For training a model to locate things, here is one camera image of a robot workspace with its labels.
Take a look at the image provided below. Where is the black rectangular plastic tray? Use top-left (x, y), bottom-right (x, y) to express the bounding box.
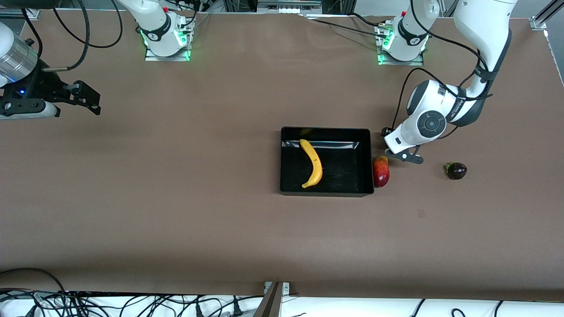
top-left (280, 127), bottom-right (375, 197)

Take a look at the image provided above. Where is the yellow banana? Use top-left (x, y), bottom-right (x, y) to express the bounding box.
top-left (300, 139), bottom-right (323, 189)

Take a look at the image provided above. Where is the red yellow mango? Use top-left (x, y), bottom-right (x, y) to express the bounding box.
top-left (373, 155), bottom-right (390, 188)

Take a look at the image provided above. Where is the dark purple round fruit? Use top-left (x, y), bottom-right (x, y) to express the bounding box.
top-left (444, 162), bottom-right (468, 180)

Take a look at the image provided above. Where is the brown table cover sheet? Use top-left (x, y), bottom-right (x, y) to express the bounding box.
top-left (0, 9), bottom-right (564, 302)

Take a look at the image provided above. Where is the grey power strip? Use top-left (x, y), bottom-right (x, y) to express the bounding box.
top-left (258, 0), bottom-right (323, 14)

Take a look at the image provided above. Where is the grey support pole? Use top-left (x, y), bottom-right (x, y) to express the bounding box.
top-left (253, 282), bottom-right (283, 317)

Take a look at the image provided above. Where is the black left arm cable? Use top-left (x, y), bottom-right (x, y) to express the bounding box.
top-left (392, 0), bottom-right (494, 133)

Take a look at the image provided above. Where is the aluminium frame profile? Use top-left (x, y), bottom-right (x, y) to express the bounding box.
top-left (530, 0), bottom-right (564, 30)
top-left (0, 7), bottom-right (41, 19)

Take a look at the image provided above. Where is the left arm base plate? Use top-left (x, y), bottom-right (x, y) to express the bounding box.
top-left (377, 22), bottom-right (425, 66)

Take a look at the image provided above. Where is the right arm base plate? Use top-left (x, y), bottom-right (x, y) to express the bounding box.
top-left (145, 18), bottom-right (191, 61)

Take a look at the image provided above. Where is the black table cable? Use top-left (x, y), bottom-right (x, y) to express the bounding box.
top-left (348, 12), bottom-right (393, 28)
top-left (308, 18), bottom-right (382, 37)

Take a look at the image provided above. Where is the black looped floor cable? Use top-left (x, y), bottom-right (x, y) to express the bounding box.
top-left (0, 268), bottom-right (67, 294)

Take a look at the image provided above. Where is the silver frame bracket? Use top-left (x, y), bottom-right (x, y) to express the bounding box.
top-left (263, 282), bottom-right (291, 295)

